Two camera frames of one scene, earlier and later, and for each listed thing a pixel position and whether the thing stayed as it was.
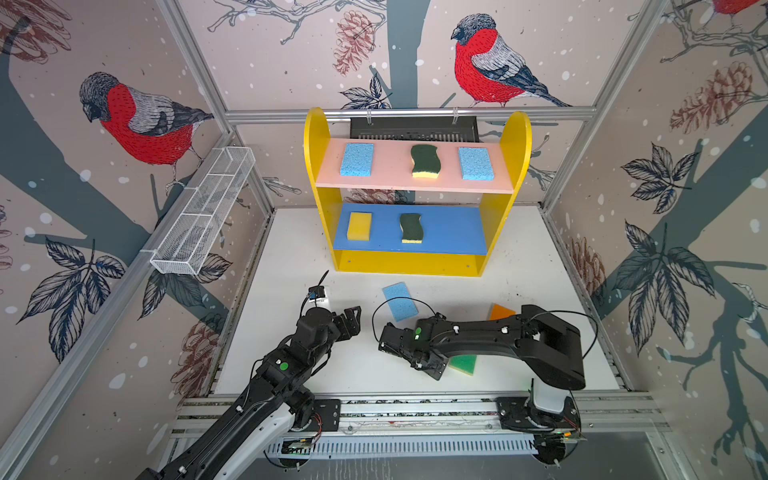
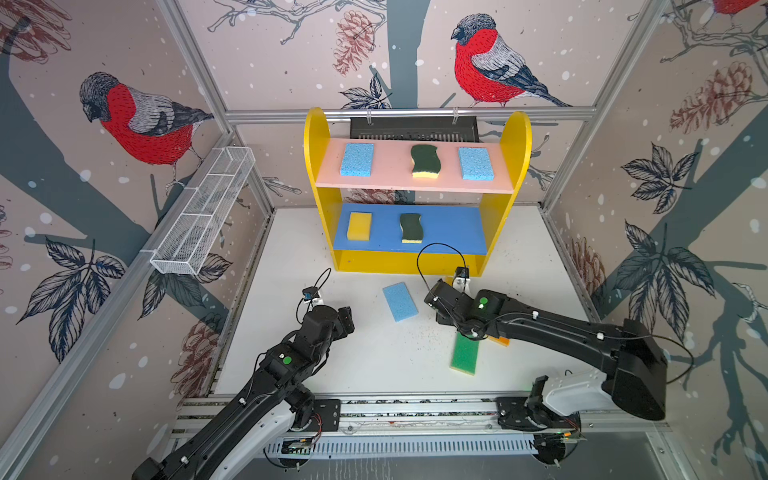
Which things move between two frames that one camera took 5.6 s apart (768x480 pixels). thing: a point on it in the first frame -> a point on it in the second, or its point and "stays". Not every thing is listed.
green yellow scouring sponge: x=427 y=164 stays
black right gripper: x=433 y=372 -> x=440 y=320
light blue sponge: x=357 y=160 stays
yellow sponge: x=359 y=228 stays
